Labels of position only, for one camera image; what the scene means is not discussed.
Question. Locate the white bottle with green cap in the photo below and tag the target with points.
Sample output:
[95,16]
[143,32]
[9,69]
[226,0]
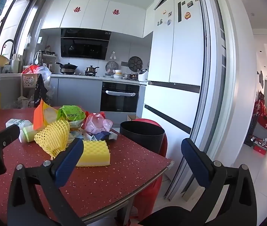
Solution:
[18,123]

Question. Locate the yellow foam fruit net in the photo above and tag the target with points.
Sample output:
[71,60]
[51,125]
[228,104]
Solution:
[51,136]

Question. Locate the grey kitchen base cabinets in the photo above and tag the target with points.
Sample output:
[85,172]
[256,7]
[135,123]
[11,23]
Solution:
[77,89]

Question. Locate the light green tube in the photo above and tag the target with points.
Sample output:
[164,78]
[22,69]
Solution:
[29,133]

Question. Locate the green plastic bag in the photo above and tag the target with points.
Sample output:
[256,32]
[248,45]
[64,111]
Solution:
[71,113]

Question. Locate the dark round steamer rack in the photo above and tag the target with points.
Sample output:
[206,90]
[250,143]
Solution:
[135,63]

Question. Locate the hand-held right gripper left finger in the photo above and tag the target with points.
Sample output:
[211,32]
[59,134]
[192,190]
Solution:
[70,160]

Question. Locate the light round steamer rack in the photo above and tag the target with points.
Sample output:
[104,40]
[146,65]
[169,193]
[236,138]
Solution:
[111,66]

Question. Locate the white plastic bag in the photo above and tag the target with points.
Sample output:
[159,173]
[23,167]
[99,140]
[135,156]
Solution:
[44,74]

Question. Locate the kitchen utensil rack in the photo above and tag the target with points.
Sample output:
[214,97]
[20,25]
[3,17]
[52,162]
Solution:
[45,58]

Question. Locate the black trash bin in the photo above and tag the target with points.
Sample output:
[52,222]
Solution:
[143,141]

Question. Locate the stack of white bowls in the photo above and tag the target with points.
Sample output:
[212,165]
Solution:
[117,74]

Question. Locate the red paper decoration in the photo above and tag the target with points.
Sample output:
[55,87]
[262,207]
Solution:
[77,9]
[115,11]

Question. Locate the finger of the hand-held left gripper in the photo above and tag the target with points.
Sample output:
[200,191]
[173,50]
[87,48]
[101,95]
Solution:
[9,131]

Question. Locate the white fridge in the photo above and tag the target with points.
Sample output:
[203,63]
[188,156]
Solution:
[185,51]

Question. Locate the group of fridge magnets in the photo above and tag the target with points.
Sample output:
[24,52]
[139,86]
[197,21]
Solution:
[187,15]

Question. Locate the kitchen window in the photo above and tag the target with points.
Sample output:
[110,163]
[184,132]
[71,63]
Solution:
[11,9]

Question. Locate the black kitchen faucet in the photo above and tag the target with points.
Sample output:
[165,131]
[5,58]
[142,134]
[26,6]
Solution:
[8,40]

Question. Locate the red plastic basket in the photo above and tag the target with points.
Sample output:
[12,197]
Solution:
[30,70]

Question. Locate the red chair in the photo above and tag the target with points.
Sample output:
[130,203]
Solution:
[147,197]

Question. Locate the cardboard box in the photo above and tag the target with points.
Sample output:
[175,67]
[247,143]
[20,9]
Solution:
[132,117]

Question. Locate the yellow sponge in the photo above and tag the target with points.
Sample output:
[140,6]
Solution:
[93,153]

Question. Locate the steel cooking pot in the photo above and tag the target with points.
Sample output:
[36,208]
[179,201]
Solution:
[91,70]

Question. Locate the red box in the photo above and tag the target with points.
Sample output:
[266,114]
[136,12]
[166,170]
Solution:
[260,150]

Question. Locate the white rice cooker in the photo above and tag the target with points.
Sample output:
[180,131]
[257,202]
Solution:
[143,75]

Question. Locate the blue wrapper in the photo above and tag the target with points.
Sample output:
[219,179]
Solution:
[99,136]

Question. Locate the small dark pot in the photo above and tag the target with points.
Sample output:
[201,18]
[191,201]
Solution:
[133,76]

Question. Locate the orange packet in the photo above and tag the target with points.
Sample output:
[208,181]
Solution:
[39,117]

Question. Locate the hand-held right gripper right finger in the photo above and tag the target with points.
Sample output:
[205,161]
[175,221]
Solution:
[195,162]

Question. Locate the black wok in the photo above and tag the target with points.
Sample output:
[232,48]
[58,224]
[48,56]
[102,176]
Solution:
[66,67]

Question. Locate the black range hood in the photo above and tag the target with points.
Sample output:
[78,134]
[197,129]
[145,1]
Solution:
[84,47]

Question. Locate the white wall cabinets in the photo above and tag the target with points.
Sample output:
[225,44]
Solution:
[88,14]

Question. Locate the black built-in oven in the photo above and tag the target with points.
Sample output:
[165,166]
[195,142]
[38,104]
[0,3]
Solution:
[119,103]

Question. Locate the pink plastic bag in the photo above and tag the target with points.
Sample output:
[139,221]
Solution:
[96,122]

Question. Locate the black plastic bag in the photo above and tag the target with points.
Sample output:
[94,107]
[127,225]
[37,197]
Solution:
[39,91]

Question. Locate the beige lattice rack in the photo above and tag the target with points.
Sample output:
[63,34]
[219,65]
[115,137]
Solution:
[29,82]

